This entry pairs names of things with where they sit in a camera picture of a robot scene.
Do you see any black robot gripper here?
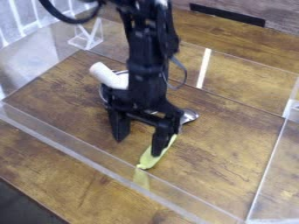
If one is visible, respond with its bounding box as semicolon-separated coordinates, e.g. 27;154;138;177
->
108;66;183;157

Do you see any green handled metal spoon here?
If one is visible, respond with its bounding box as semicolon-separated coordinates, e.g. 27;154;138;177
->
136;108;200;170

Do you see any small silver metal pot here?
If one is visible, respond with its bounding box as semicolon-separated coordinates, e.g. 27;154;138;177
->
99;82;128;109

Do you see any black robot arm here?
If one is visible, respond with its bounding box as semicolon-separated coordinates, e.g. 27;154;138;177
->
100;0;183;157

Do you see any white and red toy mushroom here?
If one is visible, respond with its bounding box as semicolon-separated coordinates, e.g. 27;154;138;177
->
90;62;128;90

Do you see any black strip on table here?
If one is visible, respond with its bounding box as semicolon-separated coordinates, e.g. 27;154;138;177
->
190;3;267;27

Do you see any clear acrylic triangular bracket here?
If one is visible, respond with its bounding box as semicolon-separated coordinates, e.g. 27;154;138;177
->
68;17;104;50

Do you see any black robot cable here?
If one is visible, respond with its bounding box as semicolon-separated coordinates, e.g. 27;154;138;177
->
38;0;188;91

